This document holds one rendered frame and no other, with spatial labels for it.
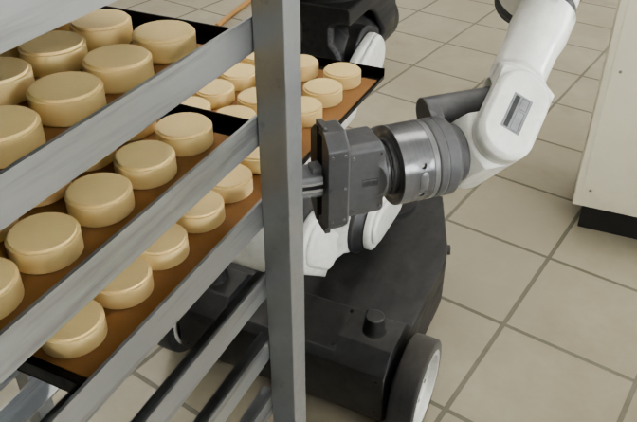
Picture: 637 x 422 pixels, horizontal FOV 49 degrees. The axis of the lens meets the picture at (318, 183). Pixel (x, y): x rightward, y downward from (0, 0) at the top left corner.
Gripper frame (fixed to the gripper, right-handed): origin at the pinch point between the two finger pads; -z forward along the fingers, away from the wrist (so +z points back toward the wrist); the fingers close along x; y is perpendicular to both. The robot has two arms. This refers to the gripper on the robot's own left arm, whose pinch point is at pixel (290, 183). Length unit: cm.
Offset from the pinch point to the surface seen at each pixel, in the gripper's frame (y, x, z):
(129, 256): 18.2, 8.8, -17.4
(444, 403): -25, -77, 39
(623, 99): -63, -36, 104
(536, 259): -58, -77, 84
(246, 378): 8.6, -17.2, -7.9
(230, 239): 9.3, 1.6, -8.5
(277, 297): 6.2, -9.2, -3.7
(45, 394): -24, -45, -33
